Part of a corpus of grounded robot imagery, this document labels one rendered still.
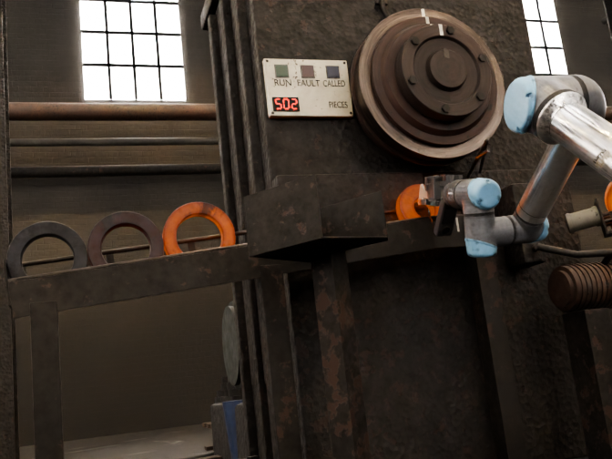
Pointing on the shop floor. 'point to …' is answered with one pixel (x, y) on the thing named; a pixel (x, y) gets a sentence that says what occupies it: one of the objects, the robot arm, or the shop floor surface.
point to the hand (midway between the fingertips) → (422, 202)
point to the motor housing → (588, 345)
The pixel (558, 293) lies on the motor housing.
